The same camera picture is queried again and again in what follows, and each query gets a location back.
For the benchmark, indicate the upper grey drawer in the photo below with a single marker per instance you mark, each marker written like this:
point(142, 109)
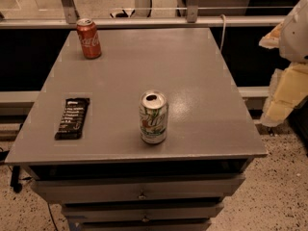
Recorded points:
point(137, 189)

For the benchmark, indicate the red Coca-Cola can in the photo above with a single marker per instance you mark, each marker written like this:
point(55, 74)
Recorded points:
point(89, 39)

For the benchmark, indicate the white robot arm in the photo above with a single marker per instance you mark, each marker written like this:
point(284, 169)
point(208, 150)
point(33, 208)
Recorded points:
point(289, 87)

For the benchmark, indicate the lower grey drawer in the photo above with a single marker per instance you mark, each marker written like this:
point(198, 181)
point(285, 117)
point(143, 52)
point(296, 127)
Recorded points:
point(184, 210)

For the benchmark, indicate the black snack bar wrapper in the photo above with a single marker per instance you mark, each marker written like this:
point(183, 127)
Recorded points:
point(73, 118)

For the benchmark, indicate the white green 7up can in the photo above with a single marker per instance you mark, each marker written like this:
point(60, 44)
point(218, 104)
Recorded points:
point(153, 111)

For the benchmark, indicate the grey drawer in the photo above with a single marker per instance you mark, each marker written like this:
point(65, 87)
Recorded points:
point(137, 189)
point(184, 210)

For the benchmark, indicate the grey metal railing frame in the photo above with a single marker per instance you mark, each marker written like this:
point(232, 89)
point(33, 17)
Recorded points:
point(63, 14)

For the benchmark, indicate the grey drawer cabinet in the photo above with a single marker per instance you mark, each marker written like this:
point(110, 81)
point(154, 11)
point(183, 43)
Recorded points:
point(209, 129)

